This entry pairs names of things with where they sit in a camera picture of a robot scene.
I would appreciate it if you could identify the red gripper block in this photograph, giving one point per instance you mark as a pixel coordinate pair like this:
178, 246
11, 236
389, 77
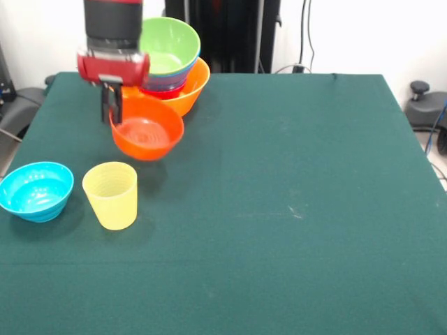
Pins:
111, 70

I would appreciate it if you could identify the small orange-red plastic bowl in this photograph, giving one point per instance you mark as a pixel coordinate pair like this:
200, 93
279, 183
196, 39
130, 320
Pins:
146, 139

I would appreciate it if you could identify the small magenta plastic bowl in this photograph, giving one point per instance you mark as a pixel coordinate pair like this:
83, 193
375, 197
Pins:
164, 94

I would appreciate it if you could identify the small blue plastic bowl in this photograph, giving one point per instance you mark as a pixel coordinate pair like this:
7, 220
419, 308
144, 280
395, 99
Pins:
164, 85

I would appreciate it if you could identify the large blue plastic bowl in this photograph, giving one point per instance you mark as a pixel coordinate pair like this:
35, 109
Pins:
174, 77

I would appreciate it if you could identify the large orange plastic bowl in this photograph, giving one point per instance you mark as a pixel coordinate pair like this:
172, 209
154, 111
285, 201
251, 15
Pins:
190, 97

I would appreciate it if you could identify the green plastic bowl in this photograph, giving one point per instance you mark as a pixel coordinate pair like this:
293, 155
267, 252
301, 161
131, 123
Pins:
171, 45

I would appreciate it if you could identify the yellow plastic cup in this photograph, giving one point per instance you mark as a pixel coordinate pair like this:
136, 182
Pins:
111, 199

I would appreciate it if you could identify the small cyan plastic bowl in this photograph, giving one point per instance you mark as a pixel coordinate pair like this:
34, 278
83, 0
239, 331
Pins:
35, 195

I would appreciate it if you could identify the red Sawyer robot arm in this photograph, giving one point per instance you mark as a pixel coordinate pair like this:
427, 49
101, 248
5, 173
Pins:
113, 21

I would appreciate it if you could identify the dark green tablecloth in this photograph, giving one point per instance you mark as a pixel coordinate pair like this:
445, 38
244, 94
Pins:
223, 261

